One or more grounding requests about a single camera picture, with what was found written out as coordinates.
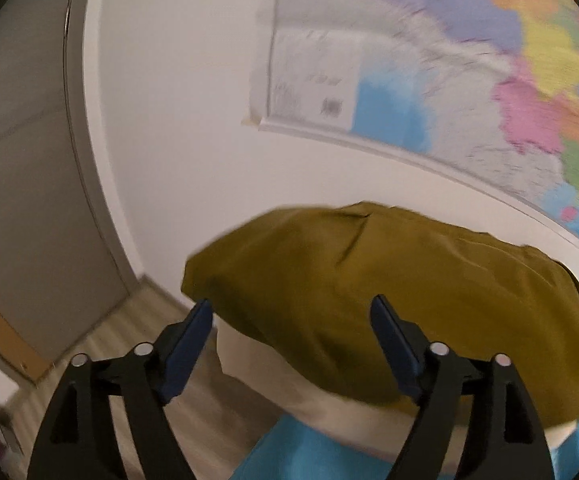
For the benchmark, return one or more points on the blue flower print bedsheet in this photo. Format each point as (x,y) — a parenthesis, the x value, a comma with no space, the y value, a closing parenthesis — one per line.
(294,455)

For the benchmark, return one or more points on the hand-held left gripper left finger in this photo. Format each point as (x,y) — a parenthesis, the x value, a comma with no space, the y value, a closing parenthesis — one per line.
(187,345)

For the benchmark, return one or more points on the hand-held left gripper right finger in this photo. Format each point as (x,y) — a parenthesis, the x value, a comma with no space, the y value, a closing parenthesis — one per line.
(394,345)

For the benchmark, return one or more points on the grey door with wooden frame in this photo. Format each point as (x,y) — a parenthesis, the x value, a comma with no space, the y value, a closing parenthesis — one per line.
(29,210)

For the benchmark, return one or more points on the olive green jacket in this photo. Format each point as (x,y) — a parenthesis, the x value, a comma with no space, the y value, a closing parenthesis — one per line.
(344,270)

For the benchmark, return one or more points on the colourful wall map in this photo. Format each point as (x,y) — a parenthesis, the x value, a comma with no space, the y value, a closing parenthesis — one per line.
(469,60)

